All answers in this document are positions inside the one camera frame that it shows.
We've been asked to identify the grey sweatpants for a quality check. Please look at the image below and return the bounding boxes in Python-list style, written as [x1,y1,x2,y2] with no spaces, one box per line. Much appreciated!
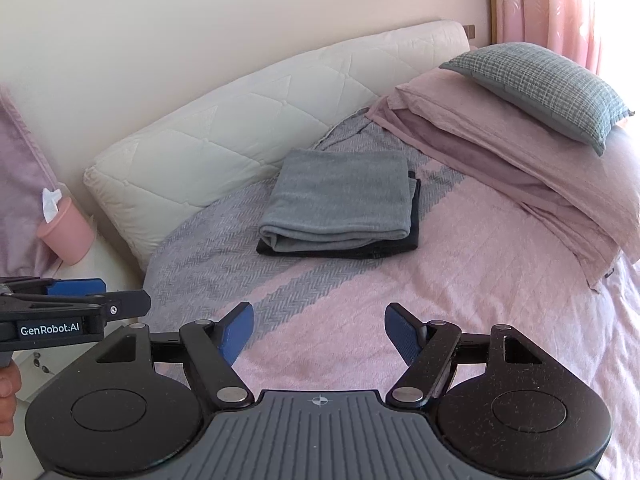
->
[259,148,420,254]

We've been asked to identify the person's left hand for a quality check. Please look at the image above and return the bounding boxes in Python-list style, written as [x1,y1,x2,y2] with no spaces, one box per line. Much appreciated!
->
[0,360,22,439]

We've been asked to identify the pink grey striped blanket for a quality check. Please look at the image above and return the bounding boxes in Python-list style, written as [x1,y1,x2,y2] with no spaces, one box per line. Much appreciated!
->
[142,110,640,480]

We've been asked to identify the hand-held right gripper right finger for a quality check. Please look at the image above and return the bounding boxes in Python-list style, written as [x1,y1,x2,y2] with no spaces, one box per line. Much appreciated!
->
[384,301,544,408]

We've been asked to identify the pink cup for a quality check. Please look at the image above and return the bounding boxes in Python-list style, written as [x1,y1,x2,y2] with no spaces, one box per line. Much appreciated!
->
[36,195,96,265]

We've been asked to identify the purple cloth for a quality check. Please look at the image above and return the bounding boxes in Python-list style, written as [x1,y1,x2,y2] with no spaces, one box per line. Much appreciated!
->
[0,85,64,282]

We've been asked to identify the black folded garment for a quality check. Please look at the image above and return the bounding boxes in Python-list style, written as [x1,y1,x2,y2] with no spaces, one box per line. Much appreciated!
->
[256,170,422,260]

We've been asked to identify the pink curtain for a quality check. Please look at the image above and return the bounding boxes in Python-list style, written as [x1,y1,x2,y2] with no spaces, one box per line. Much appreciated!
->
[487,0,640,82]

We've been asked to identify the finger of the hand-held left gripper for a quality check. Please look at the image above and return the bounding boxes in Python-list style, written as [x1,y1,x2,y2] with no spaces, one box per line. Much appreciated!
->
[0,276,108,299]
[0,289,152,322]

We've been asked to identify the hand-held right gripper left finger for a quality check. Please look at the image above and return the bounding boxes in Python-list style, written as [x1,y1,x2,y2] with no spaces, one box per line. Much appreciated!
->
[95,301,256,406]

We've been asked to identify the white quilted cushion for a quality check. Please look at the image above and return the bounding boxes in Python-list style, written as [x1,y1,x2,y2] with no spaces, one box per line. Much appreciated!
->
[82,20,474,271]

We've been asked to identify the white tissue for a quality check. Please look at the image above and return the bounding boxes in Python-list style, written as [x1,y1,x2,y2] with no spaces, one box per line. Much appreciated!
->
[41,187,64,225]

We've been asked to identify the grey checked pillow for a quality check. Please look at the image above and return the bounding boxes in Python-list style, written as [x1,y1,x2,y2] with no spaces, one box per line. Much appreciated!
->
[439,42,630,157]

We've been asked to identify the white nightstand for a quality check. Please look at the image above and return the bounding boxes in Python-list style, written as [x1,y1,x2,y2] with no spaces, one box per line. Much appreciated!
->
[12,230,149,402]

